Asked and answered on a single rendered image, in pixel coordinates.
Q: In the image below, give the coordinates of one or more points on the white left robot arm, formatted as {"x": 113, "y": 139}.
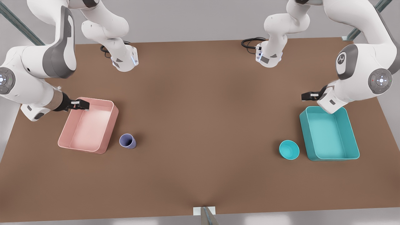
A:
{"x": 365, "y": 72}

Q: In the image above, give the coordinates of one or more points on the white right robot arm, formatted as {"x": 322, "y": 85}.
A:
{"x": 31, "y": 67}

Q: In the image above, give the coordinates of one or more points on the pink rectangular box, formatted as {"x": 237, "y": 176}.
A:
{"x": 89, "y": 125}

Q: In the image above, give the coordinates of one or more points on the teal rectangular box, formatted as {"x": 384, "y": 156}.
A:
{"x": 329, "y": 134}

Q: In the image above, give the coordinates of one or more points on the teal bowl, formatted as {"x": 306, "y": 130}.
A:
{"x": 289, "y": 149}

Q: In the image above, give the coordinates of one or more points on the lavender cup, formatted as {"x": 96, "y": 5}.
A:
{"x": 127, "y": 141}

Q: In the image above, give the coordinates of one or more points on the silver frame post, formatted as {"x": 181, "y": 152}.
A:
{"x": 364, "y": 23}
{"x": 20, "y": 23}
{"x": 205, "y": 215}

